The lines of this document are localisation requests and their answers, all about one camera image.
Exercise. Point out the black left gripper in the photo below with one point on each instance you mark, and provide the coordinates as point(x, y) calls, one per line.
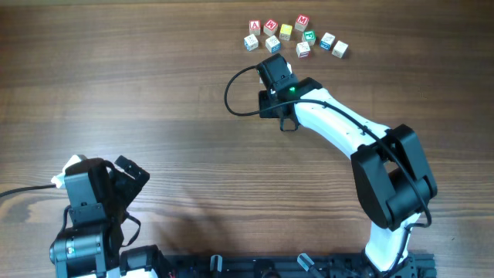
point(128, 189)

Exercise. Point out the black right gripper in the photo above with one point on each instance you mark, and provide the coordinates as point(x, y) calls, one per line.
point(263, 98)

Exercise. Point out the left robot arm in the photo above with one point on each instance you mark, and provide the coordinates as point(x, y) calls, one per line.
point(91, 242)

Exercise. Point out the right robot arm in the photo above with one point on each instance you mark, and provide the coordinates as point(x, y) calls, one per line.
point(393, 179)

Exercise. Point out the red edged picture block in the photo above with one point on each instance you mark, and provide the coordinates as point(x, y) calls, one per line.
point(302, 49)

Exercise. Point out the blue picture block centre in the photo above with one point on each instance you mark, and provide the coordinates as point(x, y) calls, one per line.
point(272, 44)

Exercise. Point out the blue picture block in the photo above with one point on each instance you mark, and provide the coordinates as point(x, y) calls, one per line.
point(251, 42)
point(272, 44)

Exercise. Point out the blue picture block far left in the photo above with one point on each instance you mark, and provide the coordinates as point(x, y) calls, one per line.
point(251, 42)

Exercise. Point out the yellow wooden block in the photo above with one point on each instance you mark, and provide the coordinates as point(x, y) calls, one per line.
point(285, 32)

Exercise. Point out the green letter block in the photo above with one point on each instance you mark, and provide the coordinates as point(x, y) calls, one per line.
point(309, 37)

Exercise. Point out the red letter W block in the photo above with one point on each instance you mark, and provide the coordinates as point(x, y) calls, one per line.
point(270, 27)

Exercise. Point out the blue block right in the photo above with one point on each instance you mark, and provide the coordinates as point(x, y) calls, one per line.
point(327, 41)

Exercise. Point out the red letter A block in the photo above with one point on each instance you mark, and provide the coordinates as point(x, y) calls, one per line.
point(255, 27)

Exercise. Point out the red letter M block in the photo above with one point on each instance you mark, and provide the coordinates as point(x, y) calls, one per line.
point(301, 22)

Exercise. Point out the plain wooden block far right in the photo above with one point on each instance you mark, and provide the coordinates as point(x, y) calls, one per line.
point(339, 49)

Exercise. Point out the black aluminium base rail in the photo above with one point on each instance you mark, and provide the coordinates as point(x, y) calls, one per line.
point(332, 266)

